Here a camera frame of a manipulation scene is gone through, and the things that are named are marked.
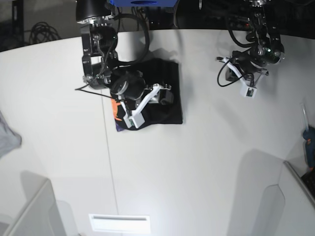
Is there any grey cloth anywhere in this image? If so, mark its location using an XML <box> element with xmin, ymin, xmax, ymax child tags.
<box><xmin>0</xmin><ymin>113</ymin><xmax>22</xmax><ymax>157</ymax></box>

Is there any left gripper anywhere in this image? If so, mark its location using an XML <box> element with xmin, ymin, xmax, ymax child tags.
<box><xmin>216</xmin><ymin>51</ymin><xmax>269</xmax><ymax>86</ymax></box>

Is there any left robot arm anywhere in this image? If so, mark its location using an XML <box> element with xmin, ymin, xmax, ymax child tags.
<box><xmin>217</xmin><ymin>0</ymin><xmax>285</xmax><ymax>88</ymax></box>

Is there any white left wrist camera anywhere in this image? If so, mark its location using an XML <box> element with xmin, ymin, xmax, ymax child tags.
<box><xmin>240</xmin><ymin>85</ymin><xmax>257</xmax><ymax>98</ymax></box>

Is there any black keyboard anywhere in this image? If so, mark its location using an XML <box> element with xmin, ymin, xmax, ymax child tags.
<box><xmin>302</xmin><ymin>170</ymin><xmax>315</xmax><ymax>197</ymax></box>

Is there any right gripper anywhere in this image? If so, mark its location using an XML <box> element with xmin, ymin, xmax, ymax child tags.
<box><xmin>110</xmin><ymin>71</ymin><xmax>174</xmax><ymax>116</ymax></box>

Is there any black T-shirt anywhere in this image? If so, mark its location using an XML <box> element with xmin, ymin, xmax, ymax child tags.
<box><xmin>110</xmin><ymin>59</ymin><xmax>183</xmax><ymax>131</ymax></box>

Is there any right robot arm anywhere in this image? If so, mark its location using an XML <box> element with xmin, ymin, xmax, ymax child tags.
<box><xmin>76</xmin><ymin>0</ymin><xmax>180</xmax><ymax>117</ymax></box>

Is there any blue glue gun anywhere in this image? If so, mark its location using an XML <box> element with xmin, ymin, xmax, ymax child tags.
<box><xmin>302</xmin><ymin>126</ymin><xmax>315</xmax><ymax>169</ymax></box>

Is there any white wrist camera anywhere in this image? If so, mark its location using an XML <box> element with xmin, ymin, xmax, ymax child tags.
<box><xmin>123</xmin><ymin>113</ymin><xmax>145</xmax><ymax>128</ymax></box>
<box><xmin>240</xmin><ymin>85</ymin><xmax>257</xmax><ymax>98</ymax></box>

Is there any blue box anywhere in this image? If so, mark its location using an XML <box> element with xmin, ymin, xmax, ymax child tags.
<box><xmin>108</xmin><ymin>0</ymin><xmax>177</xmax><ymax>7</ymax></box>

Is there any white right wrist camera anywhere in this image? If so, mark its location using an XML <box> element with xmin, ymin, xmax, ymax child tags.
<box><xmin>123</xmin><ymin>113</ymin><xmax>145</xmax><ymax>128</ymax></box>

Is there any coiled black cable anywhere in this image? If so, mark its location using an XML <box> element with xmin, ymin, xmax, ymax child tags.
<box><xmin>29</xmin><ymin>21</ymin><xmax>62</xmax><ymax>45</ymax></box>

